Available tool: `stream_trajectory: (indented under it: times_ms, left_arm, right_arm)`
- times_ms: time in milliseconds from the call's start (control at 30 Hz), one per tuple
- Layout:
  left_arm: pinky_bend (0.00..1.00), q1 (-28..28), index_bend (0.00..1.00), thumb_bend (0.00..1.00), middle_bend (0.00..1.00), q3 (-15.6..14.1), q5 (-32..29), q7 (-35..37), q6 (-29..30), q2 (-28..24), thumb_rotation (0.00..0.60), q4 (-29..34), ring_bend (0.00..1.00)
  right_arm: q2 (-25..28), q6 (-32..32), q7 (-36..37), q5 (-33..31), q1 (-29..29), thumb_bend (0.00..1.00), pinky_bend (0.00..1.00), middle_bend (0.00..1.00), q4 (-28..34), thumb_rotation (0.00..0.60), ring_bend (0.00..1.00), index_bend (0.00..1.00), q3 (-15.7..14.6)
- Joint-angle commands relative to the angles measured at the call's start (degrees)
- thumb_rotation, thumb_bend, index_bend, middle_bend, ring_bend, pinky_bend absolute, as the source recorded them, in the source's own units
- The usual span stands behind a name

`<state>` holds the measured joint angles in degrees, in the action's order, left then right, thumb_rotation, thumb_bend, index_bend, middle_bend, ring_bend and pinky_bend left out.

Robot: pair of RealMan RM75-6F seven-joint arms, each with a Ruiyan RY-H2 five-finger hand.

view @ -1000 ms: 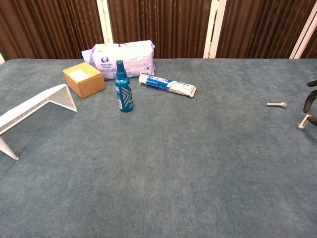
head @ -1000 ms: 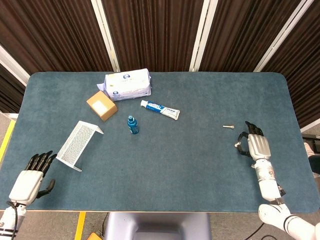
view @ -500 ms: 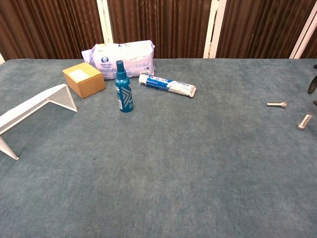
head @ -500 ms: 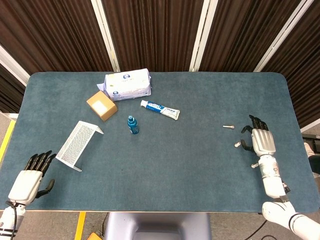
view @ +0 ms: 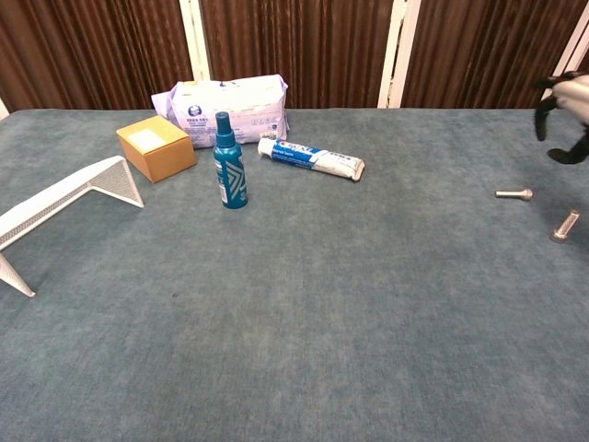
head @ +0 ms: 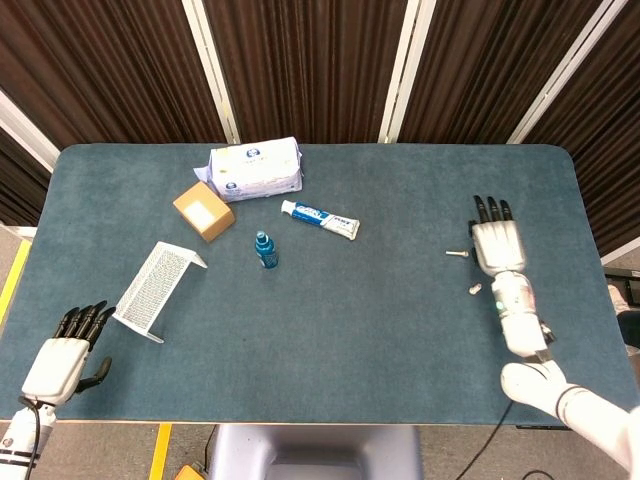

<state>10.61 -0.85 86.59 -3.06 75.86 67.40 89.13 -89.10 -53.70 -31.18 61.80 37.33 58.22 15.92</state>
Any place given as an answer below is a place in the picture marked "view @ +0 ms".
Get brown cardboard box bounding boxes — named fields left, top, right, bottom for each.
left=115, top=114, right=198, bottom=184

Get white mesh metal rack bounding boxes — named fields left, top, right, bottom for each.
left=0, top=155, right=145, bottom=298

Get purple white tissue pack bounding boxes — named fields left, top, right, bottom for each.
left=150, top=74, right=290, bottom=150

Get blue spray bottle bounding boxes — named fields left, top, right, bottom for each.
left=213, top=110, right=249, bottom=210

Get silver bolt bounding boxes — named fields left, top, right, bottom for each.
left=550, top=209, right=582, bottom=243
left=494, top=188, right=535, bottom=202

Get white blue toothpaste tube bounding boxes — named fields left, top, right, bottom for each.
left=256, top=136, right=366, bottom=183

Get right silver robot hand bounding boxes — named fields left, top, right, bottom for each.
left=533, top=71, right=589, bottom=166

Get brown pleated curtain panel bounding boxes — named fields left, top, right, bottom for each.
left=400, top=0, right=580, bottom=110
left=0, top=0, right=194, bottom=112
left=570, top=41, right=589, bottom=77
left=200, top=0, right=397, bottom=110

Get teal felt table cover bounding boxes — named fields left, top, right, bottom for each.
left=0, top=108, right=589, bottom=442

